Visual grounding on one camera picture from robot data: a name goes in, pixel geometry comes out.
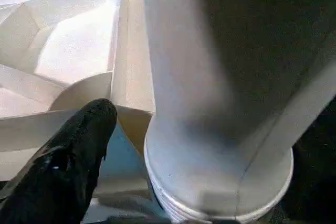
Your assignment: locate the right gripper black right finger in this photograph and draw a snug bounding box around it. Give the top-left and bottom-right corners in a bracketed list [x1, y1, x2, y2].
[285, 103, 336, 224]

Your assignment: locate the white plastic table top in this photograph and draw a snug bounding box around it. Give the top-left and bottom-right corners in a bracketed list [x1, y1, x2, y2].
[0, 0, 169, 224]

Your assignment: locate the white plastic table leg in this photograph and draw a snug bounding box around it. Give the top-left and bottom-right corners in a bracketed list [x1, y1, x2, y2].
[140, 0, 336, 224]

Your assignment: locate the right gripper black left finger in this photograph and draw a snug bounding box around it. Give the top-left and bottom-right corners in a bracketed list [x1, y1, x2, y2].
[0, 98, 118, 224]

